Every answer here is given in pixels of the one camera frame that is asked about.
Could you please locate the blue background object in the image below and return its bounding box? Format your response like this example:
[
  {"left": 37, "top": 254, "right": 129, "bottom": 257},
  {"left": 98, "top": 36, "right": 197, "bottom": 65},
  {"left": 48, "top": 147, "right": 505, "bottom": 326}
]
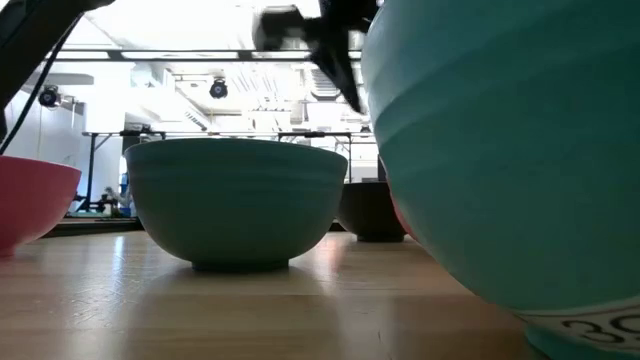
[{"left": 118, "top": 172, "right": 135, "bottom": 217}]

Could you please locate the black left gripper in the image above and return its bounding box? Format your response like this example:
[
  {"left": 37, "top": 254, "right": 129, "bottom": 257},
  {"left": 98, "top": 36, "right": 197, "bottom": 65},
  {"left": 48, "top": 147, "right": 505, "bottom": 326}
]
[{"left": 252, "top": 0, "right": 381, "bottom": 113}]

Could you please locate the black aluminium table frame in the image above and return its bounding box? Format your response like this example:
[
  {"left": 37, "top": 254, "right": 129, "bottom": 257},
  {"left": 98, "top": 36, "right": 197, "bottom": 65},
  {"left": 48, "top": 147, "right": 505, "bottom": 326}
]
[{"left": 42, "top": 215, "right": 359, "bottom": 239}]

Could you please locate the magenta plastic bowl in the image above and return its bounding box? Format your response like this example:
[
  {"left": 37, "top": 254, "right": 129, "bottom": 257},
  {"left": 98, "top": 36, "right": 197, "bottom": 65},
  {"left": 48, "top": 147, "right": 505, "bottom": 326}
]
[{"left": 0, "top": 155, "right": 83, "bottom": 258}]

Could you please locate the black ceiling spotlight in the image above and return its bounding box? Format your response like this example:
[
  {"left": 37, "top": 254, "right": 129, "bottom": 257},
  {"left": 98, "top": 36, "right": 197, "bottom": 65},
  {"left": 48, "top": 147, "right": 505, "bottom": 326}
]
[
  {"left": 38, "top": 84, "right": 61, "bottom": 109},
  {"left": 208, "top": 78, "right": 230, "bottom": 100}
]

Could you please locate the turquoise plastic bowl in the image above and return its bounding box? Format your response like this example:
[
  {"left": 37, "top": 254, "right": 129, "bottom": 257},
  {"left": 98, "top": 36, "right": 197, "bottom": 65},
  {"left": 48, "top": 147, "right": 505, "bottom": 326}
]
[{"left": 360, "top": 0, "right": 640, "bottom": 360}]

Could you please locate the black plastic bowl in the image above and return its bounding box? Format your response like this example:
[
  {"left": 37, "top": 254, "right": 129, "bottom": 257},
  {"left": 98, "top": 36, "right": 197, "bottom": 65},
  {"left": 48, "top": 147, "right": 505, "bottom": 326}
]
[{"left": 338, "top": 181, "right": 407, "bottom": 244}]

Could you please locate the black overhead crossbar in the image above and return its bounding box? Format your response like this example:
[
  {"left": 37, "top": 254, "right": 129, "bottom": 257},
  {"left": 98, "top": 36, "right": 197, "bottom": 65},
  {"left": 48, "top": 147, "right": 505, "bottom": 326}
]
[{"left": 43, "top": 48, "right": 362, "bottom": 63}]

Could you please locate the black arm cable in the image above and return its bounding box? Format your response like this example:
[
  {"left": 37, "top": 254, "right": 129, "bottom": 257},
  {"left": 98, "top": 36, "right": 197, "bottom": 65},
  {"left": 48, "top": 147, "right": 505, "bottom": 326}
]
[{"left": 0, "top": 13, "right": 85, "bottom": 155}]

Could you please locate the dark green plastic bowl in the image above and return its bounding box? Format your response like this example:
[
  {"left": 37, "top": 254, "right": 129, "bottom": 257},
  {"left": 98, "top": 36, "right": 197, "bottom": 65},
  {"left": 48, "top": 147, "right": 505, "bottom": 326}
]
[{"left": 124, "top": 138, "right": 349, "bottom": 274}]

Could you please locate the red plastic bowl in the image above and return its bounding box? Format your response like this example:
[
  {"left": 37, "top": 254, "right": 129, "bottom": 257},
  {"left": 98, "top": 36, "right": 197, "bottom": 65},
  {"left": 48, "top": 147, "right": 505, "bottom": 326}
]
[{"left": 378, "top": 155, "right": 420, "bottom": 242}]

